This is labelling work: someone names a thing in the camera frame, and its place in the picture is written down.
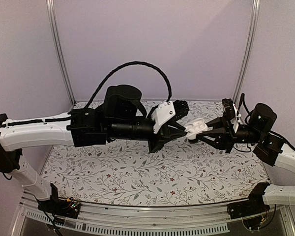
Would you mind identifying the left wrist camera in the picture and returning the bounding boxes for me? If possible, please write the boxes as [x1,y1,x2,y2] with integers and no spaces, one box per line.
[150,100,189,134]

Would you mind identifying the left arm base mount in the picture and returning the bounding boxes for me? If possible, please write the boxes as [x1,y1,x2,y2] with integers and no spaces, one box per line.
[38,183,81,219]

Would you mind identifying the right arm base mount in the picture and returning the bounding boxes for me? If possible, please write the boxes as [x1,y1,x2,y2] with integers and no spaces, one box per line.
[227,182,270,219]

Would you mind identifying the floral patterned table mat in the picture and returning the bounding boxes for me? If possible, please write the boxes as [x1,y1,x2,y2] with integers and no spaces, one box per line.
[40,100,269,207]

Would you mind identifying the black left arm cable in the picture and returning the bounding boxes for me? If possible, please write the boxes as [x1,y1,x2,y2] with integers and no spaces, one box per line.
[85,60,172,109]

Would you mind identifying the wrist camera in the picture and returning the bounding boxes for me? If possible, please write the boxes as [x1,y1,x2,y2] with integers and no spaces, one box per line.
[150,100,189,134]
[222,98,241,133]

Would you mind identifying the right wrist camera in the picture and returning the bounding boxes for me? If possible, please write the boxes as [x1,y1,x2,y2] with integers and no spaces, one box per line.
[222,98,241,133]

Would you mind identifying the aluminium corner post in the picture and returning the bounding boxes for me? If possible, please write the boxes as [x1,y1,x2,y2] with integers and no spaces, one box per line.
[233,0,260,103]
[46,0,76,105]

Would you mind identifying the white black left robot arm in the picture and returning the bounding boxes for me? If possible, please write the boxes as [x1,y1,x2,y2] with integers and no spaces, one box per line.
[0,85,189,213]

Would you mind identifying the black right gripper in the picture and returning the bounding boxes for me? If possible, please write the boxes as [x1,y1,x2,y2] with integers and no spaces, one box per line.
[195,115,263,154]

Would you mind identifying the white earbuds charging case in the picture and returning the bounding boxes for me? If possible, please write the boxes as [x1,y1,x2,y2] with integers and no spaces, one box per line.
[184,118,208,142]

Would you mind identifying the right aluminium corner post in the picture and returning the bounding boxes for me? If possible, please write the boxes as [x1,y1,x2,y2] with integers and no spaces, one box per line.
[233,0,260,103]

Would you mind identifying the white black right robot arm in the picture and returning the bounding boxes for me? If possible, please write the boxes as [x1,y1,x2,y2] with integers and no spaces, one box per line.
[196,99,295,214]

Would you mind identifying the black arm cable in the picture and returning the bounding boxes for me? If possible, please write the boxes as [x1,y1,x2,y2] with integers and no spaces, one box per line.
[238,92,254,123]
[85,60,172,109]

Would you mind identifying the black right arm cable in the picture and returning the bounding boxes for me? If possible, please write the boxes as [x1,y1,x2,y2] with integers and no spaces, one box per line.
[238,92,254,123]

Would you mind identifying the front aluminium frame rail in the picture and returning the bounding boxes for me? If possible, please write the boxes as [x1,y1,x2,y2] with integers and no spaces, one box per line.
[11,192,295,236]

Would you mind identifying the left aluminium corner post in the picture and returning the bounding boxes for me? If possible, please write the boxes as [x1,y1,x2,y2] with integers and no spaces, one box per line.
[46,0,76,105]

